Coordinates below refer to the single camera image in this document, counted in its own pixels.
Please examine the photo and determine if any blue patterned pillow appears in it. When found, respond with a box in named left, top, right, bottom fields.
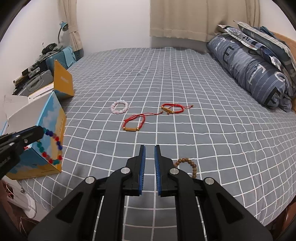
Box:
left=218, top=22, right=295, bottom=99

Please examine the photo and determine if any beige curtain left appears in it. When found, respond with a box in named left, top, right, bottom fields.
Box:
left=58, top=0, right=83, bottom=51

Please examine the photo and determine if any white cardboard box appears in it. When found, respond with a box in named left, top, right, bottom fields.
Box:
left=1, top=61, right=74, bottom=180

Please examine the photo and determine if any multicolour bead bracelet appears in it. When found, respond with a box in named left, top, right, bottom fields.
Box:
left=36, top=127, right=64, bottom=165

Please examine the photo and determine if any teal suitcase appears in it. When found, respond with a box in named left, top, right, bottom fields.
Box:
left=45, top=46, right=76, bottom=72

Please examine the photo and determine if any red cord bracelet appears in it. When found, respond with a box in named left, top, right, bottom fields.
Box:
left=122, top=112, right=163, bottom=133
left=160, top=102, right=194, bottom=115

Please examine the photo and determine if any brown wooden bead bracelet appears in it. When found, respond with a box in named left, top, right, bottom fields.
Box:
left=173, top=158, right=198, bottom=179

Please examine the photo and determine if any blue patterned duvet roll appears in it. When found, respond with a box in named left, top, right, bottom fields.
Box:
left=207, top=34, right=293, bottom=113

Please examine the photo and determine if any grey checked bed sheet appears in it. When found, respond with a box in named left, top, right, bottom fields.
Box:
left=20, top=48, right=295, bottom=240

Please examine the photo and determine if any beige curtain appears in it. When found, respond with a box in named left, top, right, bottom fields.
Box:
left=150, top=0, right=260, bottom=42
left=58, top=0, right=83, bottom=51

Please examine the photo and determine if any blue desk lamp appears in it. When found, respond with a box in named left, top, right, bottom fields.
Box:
left=58, top=21, right=69, bottom=44

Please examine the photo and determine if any pink bead bracelet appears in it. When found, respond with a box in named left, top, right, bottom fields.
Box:
left=110, top=99, right=129, bottom=115

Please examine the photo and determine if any beige curtain right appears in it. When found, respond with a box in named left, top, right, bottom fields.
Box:
left=150, top=0, right=260, bottom=42

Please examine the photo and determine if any grey suitcase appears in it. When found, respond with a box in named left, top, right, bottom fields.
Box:
left=13, top=70, right=53, bottom=96

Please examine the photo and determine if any clutter pile on suitcases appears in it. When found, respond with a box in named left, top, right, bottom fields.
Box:
left=13, top=43, right=65, bottom=89

